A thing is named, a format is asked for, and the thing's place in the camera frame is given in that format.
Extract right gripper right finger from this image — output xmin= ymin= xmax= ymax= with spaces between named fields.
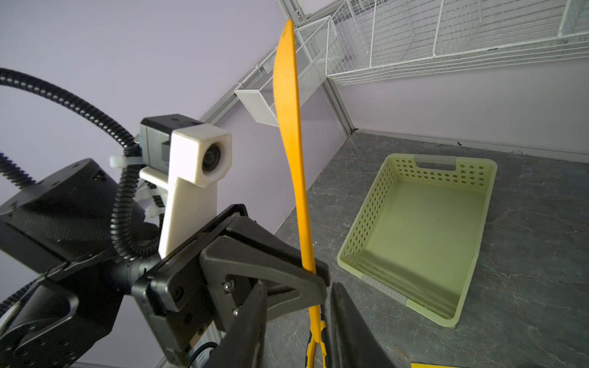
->
xmin=330 ymin=283 xmax=395 ymax=368

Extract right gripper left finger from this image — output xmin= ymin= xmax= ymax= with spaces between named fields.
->
xmin=204 ymin=282 xmax=268 ymax=367

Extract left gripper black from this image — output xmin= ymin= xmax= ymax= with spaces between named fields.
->
xmin=131 ymin=204 xmax=331 ymax=366

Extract green perforated plastic basket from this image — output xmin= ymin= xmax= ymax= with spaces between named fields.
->
xmin=337 ymin=153 xmax=498 ymax=328

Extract yellow paper napkin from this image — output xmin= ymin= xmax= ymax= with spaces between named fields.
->
xmin=410 ymin=363 xmax=458 ymax=368

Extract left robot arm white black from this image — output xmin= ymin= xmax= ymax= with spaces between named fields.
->
xmin=1 ymin=69 xmax=331 ymax=367

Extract yellow black pliers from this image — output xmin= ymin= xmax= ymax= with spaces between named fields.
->
xmin=305 ymin=316 xmax=331 ymax=368

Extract small white mesh basket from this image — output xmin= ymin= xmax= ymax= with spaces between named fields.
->
xmin=235 ymin=16 xmax=343 ymax=127

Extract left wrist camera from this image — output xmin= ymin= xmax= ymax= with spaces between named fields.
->
xmin=140 ymin=114 xmax=233 ymax=258

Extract long white wire shelf basket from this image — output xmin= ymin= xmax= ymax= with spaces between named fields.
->
xmin=325 ymin=0 xmax=588 ymax=85

